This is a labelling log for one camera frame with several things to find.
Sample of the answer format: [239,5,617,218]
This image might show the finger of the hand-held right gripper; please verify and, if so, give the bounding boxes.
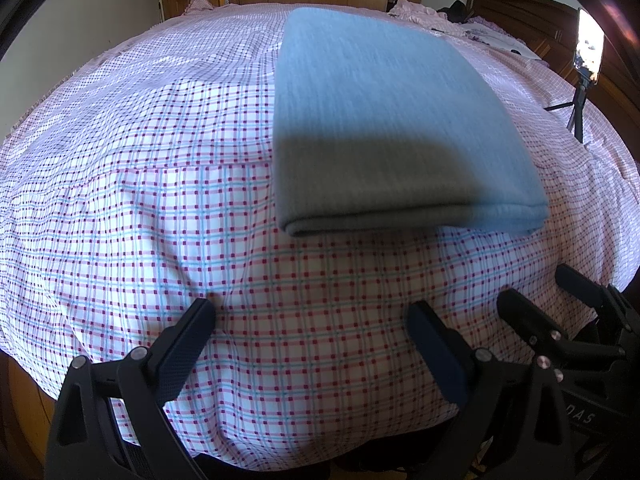
[497,287,627,362]
[554,262,623,312]

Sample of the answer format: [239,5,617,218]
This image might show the white printed cloth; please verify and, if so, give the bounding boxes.
[461,16,542,59]

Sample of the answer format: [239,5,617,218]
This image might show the pink ruffled blanket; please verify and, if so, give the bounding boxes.
[387,0,455,29]

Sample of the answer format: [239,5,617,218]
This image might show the black tripod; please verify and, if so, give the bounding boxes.
[544,80,592,144]

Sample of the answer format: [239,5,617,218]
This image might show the light blue towel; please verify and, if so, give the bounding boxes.
[272,7,549,239]

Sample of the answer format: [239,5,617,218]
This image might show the black cloth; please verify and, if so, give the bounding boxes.
[436,0,474,24]

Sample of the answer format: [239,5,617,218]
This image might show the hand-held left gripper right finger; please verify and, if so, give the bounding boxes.
[406,300,572,480]

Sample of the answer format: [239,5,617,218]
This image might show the dark wooden headboard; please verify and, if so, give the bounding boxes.
[464,0,640,128]

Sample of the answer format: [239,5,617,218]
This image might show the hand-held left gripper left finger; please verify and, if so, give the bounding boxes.
[45,298,217,480]

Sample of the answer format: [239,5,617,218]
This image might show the plaid bed sheet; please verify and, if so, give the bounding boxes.
[0,0,640,463]

